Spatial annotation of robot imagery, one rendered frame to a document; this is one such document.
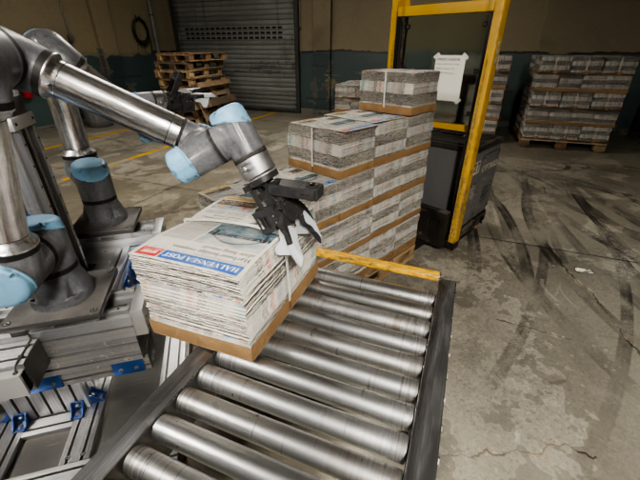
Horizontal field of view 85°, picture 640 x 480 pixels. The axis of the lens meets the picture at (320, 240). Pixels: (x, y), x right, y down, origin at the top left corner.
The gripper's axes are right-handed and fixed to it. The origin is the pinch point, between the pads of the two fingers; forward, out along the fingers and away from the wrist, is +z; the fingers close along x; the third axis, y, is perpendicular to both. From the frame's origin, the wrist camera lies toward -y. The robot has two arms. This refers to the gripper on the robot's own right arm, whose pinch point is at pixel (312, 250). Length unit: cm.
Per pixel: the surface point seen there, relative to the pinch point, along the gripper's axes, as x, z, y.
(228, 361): 18.5, 12.3, 22.6
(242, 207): -11.1, -14.7, 21.1
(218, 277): 18.5, -7.4, 9.7
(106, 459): 45, 8, 27
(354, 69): -750, -106, 190
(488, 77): -192, -4, -42
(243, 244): 6.9, -9.1, 10.7
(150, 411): 35.4, 8.2, 27.1
